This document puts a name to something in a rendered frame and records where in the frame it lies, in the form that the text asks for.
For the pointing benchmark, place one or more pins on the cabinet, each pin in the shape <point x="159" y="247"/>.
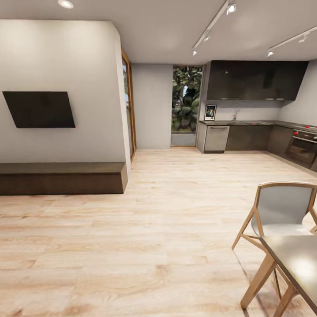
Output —
<point x="279" y="80"/>
<point x="230" y="80"/>
<point x="63" y="178"/>

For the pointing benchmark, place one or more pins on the breakfast table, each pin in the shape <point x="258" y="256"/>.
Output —
<point x="297" y="257"/>

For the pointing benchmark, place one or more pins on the oven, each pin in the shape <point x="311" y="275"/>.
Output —
<point x="303" y="145"/>

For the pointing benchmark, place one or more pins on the wall mounted tv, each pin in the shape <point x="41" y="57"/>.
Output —
<point x="40" y="109"/>

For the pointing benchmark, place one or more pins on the poster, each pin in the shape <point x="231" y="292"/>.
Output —
<point x="210" y="112"/>

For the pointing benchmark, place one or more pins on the dishwasher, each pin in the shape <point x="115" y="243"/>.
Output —
<point x="216" y="138"/>

